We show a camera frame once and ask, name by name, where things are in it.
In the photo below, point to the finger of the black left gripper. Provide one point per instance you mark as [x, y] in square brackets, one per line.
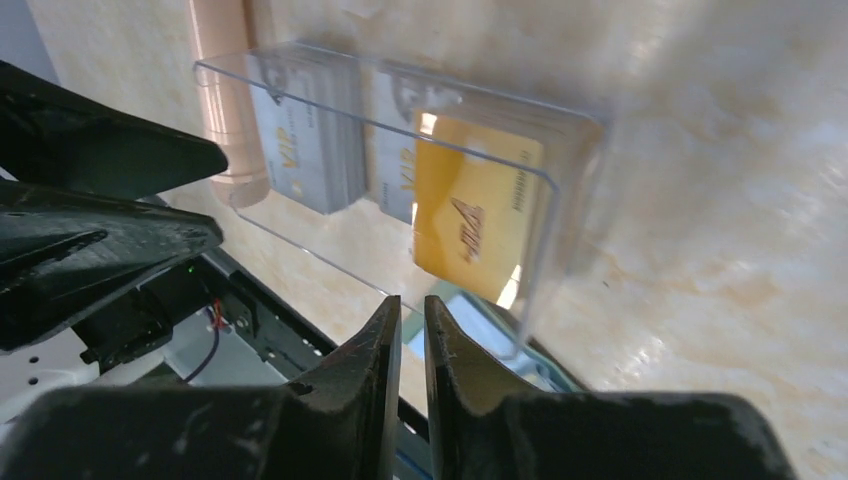
[65, 255]
[55, 137]

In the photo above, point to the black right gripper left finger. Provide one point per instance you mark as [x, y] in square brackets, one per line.
[335, 421]

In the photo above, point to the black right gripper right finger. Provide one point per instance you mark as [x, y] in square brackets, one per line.
[485, 422]

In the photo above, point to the green leather card holder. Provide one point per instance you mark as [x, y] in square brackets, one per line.
[494, 329]

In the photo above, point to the clear plastic card box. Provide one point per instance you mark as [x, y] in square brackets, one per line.
[376, 249]

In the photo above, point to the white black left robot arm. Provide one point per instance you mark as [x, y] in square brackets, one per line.
[53, 363]

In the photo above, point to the yellow card in box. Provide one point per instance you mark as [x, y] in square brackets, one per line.
[474, 197]

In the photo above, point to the white cards in box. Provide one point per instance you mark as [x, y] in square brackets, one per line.
[333, 132]

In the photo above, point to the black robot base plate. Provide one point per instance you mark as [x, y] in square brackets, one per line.
[204, 322]

